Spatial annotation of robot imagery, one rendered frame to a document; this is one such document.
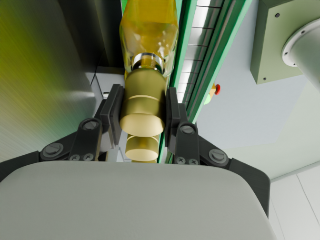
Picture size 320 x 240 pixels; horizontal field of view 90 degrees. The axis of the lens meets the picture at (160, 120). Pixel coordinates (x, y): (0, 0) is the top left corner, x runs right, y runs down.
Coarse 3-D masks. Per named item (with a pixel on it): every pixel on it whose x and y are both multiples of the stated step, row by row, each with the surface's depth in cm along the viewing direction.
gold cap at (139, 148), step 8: (128, 136) 16; (136, 136) 16; (152, 136) 16; (128, 144) 16; (136, 144) 15; (144, 144) 15; (152, 144) 16; (128, 152) 16; (136, 152) 16; (144, 152) 16; (152, 152) 15; (144, 160) 17
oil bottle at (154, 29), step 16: (128, 0) 17; (144, 0) 17; (160, 0) 17; (128, 16) 15; (144, 16) 15; (160, 16) 15; (176, 16) 16; (128, 32) 14; (144, 32) 14; (160, 32) 14; (176, 32) 15; (128, 48) 14; (144, 48) 14; (160, 48) 14; (176, 48) 16; (128, 64) 16
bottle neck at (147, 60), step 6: (144, 54) 14; (150, 54) 14; (138, 60) 14; (144, 60) 14; (150, 60) 14; (156, 60) 14; (132, 66) 15; (138, 66) 13; (144, 66) 13; (150, 66) 13; (156, 66) 14; (162, 66) 15; (162, 72) 15
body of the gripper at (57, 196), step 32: (64, 160) 7; (0, 192) 5; (32, 192) 5; (64, 192) 5; (96, 192) 5; (128, 192) 5; (160, 192) 6; (192, 192) 6; (224, 192) 6; (0, 224) 5; (32, 224) 5; (64, 224) 5; (96, 224) 5; (128, 224) 5; (160, 224) 5; (192, 224) 5; (224, 224) 5; (256, 224) 5
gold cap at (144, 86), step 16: (128, 80) 13; (144, 80) 12; (160, 80) 13; (128, 96) 11; (144, 96) 11; (160, 96) 12; (128, 112) 10; (144, 112) 10; (160, 112) 11; (128, 128) 12; (144, 128) 12; (160, 128) 12
